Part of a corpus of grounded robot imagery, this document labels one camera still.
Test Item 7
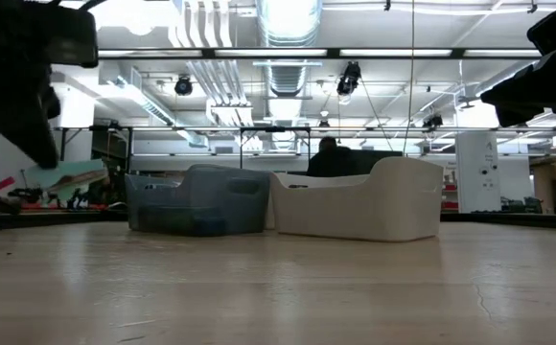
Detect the black overhead light bar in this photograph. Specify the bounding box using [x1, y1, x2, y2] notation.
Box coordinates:
[96, 46, 545, 60]

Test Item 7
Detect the black hanging spotlight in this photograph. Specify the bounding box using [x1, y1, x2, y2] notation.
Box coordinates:
[174, 75, 194, 97]
[421, 113, 445, 131]
[336, 60, 362, 97]

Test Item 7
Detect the translucent grey storage bin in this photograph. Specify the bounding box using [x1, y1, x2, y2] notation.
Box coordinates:
[124, 163, 272, 238]

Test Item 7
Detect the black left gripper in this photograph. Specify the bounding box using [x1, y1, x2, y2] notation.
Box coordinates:
[0, 0, 62, 170]

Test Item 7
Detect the person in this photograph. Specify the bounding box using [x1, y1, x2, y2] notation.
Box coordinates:
[305, 136, 356, 178]

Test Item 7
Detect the white pillar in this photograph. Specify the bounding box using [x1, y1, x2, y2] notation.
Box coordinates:
[454, 131, 502, 214]

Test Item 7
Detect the white plastic storage bin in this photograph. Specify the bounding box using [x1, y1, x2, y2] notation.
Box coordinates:
[264, 184, 282, 232]
[268, 156, 445, 242]

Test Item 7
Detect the black monitor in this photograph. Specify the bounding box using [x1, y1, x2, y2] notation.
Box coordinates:
[349, 149, 404, 176]

